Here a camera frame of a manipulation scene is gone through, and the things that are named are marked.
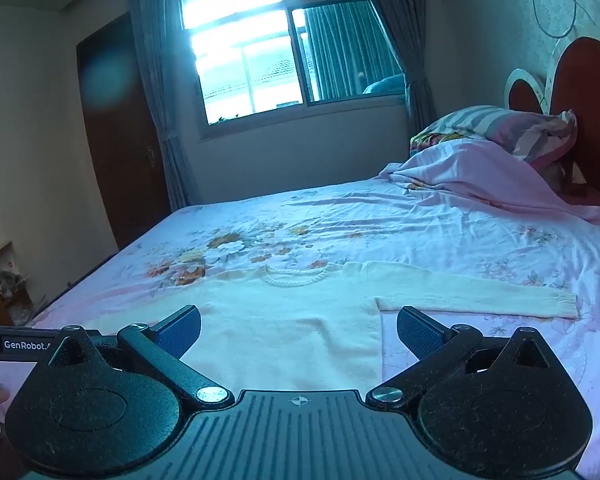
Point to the grey curtain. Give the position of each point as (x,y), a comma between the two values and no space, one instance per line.
(405,25)
(165,125)

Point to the striped pillow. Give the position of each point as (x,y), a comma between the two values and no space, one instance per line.
(500,125)

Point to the red and white headboard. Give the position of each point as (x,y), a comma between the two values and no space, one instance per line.
(595,90)

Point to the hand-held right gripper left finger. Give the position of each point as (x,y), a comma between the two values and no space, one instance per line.
(180,331)

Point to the cream knit sweater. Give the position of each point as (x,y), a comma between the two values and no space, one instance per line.
(290,320)

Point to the brown wooden door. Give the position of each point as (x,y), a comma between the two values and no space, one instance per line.
(120,135)

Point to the pink blanket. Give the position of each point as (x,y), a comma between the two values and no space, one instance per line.
(480,170)

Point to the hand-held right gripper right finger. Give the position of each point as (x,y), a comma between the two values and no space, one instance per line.
(414,335)

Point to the floral bedsheet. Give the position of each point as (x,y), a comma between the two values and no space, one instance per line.
(330,220)

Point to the teal pleated curtain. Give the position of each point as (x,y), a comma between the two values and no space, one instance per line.
(350,50)

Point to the window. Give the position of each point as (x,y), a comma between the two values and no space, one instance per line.
(245,50)

